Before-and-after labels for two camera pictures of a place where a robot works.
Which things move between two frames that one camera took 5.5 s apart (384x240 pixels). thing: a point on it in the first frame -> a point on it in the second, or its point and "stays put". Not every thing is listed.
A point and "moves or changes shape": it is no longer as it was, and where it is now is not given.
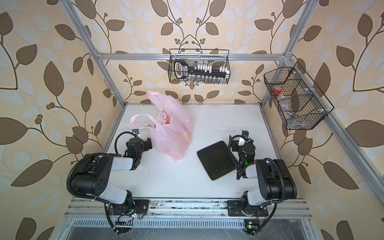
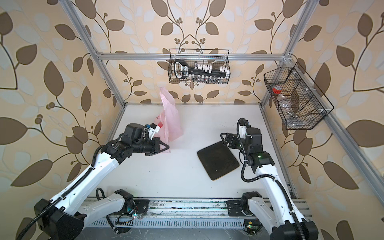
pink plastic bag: [172, 129] moves or changes shape
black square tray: [217, 160] stays put
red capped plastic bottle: [277, 90] stays put
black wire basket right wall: [298, 101] stays put
